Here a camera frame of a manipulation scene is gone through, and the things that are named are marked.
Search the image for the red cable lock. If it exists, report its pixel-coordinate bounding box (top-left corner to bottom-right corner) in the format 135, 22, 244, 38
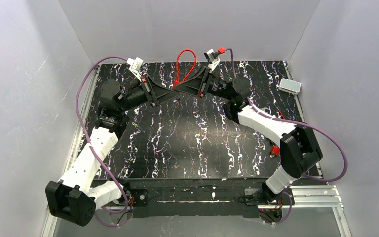
172, 48, 197, 90

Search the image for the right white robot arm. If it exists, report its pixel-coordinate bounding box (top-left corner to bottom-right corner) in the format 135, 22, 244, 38
173, 67, 323, 204

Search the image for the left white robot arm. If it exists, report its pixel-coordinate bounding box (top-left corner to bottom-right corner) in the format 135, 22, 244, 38
45, 75, 178, 226

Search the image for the red key tag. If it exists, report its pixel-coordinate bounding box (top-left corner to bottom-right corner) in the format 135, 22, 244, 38
270, 146, 281, 158

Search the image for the silver open-end wrench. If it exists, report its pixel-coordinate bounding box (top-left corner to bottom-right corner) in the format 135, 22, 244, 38
260, 107, 270, 116

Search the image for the white small box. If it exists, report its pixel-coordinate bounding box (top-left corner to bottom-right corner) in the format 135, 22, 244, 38
278, 78, 301, 95

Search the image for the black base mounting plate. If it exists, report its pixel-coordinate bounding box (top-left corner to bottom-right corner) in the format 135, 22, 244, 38
129, 178, 295, 218

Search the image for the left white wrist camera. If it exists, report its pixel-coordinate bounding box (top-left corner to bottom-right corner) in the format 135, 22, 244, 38
126, 57, 144, 81

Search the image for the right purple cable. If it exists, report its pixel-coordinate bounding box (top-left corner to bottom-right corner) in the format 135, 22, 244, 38
218, 47, 348, 225

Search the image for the purple cable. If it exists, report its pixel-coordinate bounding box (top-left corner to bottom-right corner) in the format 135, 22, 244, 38
75, 56, 135, 228
218, 47, 348, 225

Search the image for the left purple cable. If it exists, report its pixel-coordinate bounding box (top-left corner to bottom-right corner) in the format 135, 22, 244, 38
75, 56, 135, 228

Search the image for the aluminium frame rail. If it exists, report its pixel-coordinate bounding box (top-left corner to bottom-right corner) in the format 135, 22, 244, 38
40, 66, 100, 237

